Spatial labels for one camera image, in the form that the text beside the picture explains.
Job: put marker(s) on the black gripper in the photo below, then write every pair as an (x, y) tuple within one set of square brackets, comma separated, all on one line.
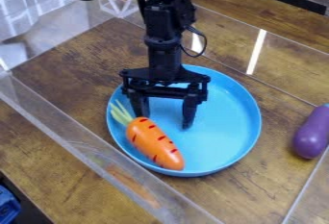
[(164, 79)]

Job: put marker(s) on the purple toy eggplant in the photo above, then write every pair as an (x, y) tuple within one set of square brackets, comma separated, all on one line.
[(311, 136)]

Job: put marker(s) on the clear acrylic barrier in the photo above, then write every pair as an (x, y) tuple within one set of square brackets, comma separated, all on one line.
[(57, 152)]

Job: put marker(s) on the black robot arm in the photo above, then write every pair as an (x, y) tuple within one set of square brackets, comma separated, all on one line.
[(167, 18)]

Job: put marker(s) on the blue round tray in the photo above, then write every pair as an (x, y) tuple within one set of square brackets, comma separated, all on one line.
[(223, 133)]

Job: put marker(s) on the orange toy carrot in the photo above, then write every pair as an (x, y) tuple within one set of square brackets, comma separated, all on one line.
[(147, 138)]

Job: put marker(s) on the blue plastic crate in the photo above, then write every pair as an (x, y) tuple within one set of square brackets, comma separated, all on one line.
[(9, 206)]

